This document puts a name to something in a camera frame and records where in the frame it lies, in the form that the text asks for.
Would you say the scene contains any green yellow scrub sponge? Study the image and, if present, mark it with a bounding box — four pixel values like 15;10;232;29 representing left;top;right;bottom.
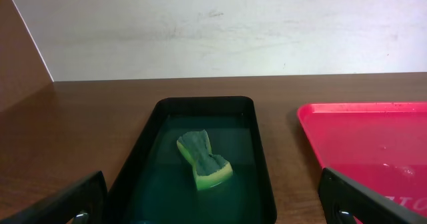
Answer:
176;129;234;191

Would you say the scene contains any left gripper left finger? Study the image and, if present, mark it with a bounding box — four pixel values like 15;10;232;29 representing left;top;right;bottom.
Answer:
1;171;107;224

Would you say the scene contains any brown wooden side panel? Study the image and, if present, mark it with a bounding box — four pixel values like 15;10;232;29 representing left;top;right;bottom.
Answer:
1;0;53;111

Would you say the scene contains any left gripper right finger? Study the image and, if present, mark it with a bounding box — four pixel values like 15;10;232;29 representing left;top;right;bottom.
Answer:
318;168;426;224

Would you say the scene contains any black rectangular tray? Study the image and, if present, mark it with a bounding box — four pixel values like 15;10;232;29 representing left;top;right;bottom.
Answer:
103;96;277;223

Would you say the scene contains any red plastic tray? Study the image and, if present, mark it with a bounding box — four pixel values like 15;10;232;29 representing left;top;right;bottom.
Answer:
298;102;426;218

